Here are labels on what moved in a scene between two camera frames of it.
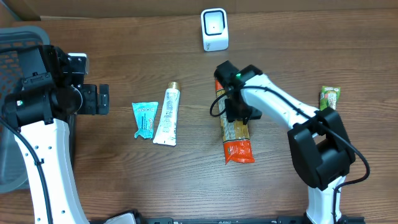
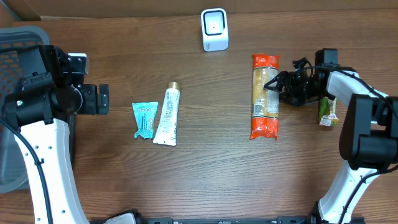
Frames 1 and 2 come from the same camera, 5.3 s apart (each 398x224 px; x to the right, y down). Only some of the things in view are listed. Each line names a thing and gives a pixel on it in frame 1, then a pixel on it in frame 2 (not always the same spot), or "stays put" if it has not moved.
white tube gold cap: (166, 132) stays put
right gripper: (237, 113) -> (292, 86)
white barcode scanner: (215, 29) stays put
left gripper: (103, 99) stays put
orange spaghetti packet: (237, 142) -> (265, 101)
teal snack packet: (145, 114) stays put
